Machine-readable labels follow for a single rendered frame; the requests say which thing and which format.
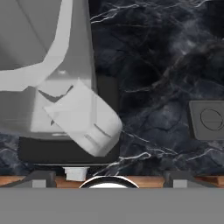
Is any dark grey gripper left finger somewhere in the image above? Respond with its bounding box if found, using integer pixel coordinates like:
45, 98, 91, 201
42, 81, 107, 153
1, 170, 57, 188

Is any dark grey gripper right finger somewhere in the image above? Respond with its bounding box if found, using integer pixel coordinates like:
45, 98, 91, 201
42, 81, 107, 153
163, 170, 219, 188

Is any grey blender with black base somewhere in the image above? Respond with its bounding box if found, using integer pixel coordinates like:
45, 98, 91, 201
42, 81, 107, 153
0, 0, 123, 182

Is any dark grey wall socket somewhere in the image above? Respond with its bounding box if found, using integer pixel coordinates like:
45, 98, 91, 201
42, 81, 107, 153
187, 100, 224, 142

